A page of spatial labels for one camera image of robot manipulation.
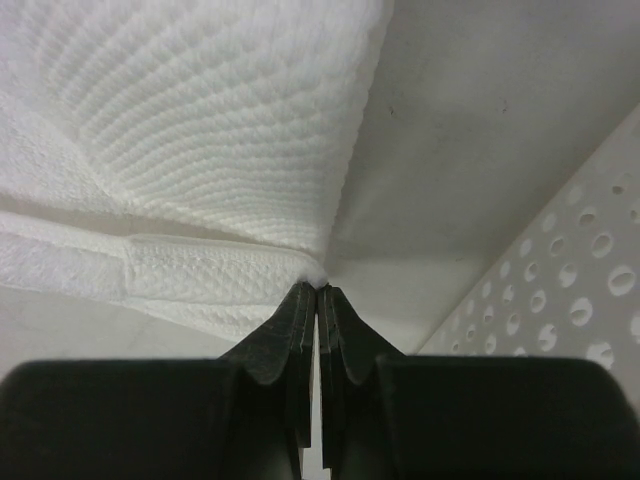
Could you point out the white perforated plastic basket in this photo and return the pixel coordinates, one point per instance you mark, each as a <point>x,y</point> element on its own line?
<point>569,284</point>

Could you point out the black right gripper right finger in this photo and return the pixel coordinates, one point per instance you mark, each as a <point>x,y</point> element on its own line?
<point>388,415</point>

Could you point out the white towel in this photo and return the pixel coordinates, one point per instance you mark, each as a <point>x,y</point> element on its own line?
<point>181,158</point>

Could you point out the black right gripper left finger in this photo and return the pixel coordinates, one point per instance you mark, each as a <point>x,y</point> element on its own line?
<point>243,415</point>

